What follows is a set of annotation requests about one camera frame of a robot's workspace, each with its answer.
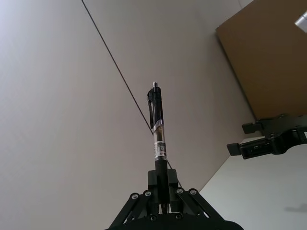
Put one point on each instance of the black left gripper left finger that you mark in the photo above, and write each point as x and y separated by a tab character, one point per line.
152	182

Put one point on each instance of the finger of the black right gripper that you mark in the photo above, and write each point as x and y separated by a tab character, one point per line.
271	123
275	148

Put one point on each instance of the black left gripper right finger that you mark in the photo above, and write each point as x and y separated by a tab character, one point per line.
172	179

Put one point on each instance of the black clear retractable pen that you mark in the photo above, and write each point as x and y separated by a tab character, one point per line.
158	124

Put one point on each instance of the brown flat board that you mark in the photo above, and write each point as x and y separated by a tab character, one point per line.
266	62

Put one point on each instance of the small pale grey block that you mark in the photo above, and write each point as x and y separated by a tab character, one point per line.
301	21

